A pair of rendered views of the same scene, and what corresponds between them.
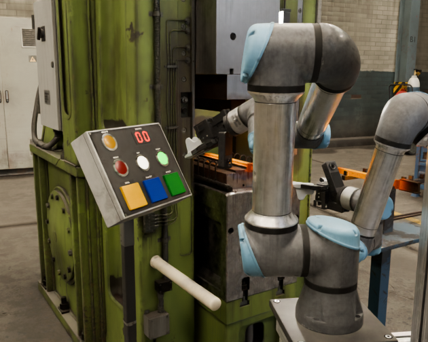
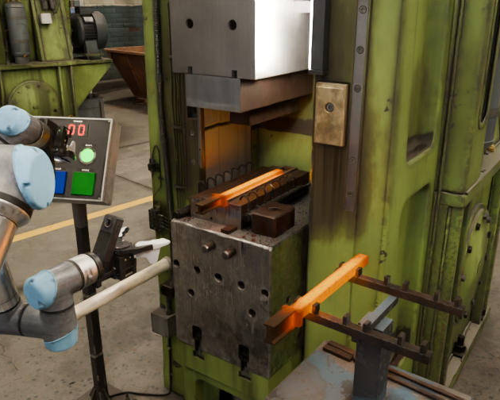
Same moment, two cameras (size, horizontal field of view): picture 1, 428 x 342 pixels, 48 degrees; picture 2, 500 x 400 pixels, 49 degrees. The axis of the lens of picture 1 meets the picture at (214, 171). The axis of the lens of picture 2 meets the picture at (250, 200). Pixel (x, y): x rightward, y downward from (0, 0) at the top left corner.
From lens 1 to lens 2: 218 cm
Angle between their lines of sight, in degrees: 65
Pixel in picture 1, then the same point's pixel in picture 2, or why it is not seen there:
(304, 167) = (371, 236)
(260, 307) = (217, 373)
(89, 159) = not seen: hidden behind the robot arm
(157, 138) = (96, 134)
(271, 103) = not seen: outside the picture
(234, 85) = (194, 88)
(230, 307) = (182, 347)
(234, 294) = (185, 336)
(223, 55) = (179, 48)
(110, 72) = not seen: hidden behind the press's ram
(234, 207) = (178, 238)
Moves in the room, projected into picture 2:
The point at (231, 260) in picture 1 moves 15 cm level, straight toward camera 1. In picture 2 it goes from (178, 297) to (133, 305)
